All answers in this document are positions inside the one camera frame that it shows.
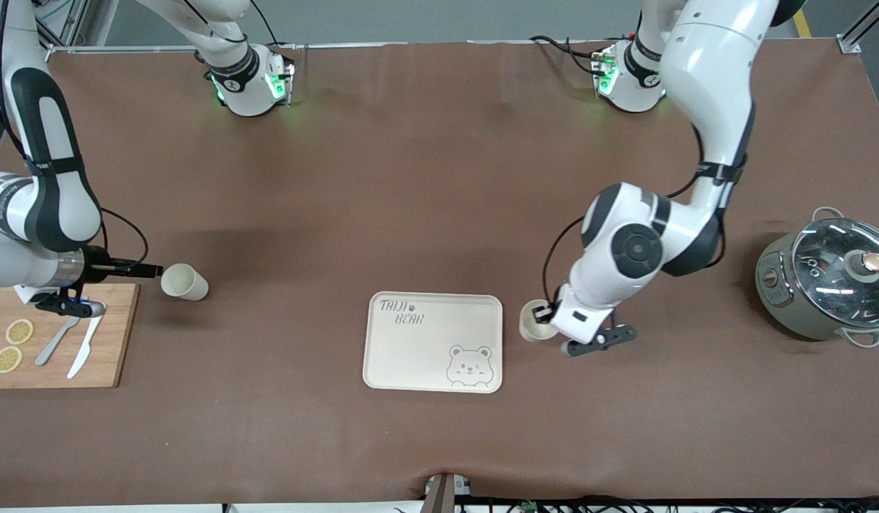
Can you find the brown table cover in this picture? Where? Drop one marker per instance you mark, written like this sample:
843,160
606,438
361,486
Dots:
439,178

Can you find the grey plastic knife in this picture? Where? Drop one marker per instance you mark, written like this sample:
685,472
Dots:
54,345

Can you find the lemon slice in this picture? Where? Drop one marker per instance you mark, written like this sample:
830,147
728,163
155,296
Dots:
7,360
19,331

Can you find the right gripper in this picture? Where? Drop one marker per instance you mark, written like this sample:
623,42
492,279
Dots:
98,264

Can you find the metal table clamp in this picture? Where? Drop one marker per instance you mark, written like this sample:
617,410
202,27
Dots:
443,495

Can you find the white paper-like cup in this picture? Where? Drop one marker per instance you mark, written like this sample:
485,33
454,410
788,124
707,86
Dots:
184,281
533,329

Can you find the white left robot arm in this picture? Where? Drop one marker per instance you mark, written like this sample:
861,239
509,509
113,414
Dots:
710,71

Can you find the grey-green cooking pot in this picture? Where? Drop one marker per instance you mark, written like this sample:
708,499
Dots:
781,299

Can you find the aluminium frame post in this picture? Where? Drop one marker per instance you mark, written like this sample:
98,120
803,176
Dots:
863,28
68,28

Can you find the white plastic knife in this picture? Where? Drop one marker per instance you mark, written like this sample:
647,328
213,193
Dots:
86,345

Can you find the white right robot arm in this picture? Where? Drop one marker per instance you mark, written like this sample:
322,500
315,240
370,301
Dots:
54,199

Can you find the cream bear print tray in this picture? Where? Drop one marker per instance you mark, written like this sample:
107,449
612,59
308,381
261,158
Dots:
425,349

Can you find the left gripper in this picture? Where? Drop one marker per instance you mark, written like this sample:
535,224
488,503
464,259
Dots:
545,312

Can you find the bamboo cutting board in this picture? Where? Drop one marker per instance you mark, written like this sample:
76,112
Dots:
118,335

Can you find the glass pot lid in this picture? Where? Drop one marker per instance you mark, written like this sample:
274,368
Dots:
838,271

